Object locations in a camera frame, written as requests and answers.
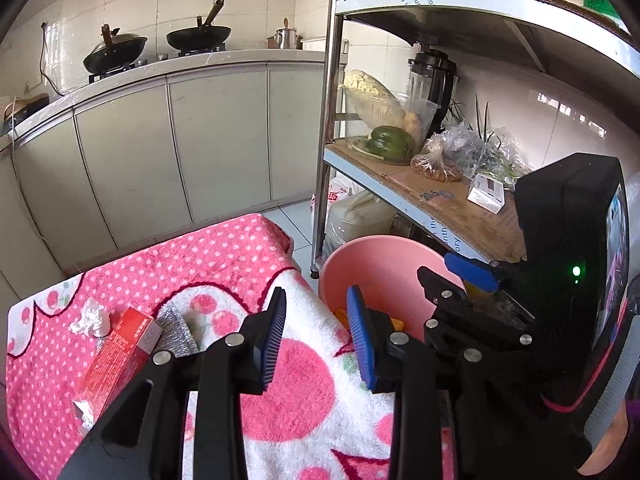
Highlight crumpled white tissue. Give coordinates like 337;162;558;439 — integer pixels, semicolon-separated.
68;298;111;338

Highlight potato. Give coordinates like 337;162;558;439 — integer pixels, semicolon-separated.
402;112;423;151

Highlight person's right hand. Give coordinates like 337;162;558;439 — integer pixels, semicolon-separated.
578;402;629;477

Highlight clear bag with scallions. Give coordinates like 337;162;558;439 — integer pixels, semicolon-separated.
442;98;532;191

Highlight clear glass bowl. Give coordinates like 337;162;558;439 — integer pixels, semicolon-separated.
344;89;439;165

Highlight metal shelf rack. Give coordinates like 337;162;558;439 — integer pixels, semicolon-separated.
311;0;639;272

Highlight red toothpaste box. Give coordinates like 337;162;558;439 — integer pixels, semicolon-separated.
73;308;163;430

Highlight grey kitchen cabinets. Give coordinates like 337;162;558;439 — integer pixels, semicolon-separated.
1;61;322;294

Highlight green bell pepper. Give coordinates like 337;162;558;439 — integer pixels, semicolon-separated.
366;126;414;162

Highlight black blender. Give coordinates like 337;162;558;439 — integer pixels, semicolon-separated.
408;48;459;136

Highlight black wok with handle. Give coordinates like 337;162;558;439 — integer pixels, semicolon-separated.
166;0;232;53

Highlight pink plastic basin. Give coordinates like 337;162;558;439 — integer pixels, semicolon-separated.
319;235;463;339

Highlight bag of brown nuts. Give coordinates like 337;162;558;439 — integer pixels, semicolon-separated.
410;134;463;182

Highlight napa cabbage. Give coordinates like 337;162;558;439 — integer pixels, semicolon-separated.
343;70;405;129

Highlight silver scouring cloth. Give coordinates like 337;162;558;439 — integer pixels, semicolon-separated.
155;304;198;358

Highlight steel pot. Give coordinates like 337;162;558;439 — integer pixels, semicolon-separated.
272;18;303;50

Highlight pink polka dot towel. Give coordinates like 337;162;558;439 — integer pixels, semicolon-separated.
6;214;394;479

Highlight black wok with lid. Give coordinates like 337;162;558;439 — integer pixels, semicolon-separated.
84;24;148;75

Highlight small white box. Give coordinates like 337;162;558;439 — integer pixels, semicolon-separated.
468;174;506;214

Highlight white sack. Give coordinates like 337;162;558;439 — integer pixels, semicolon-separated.
322;174;396;260

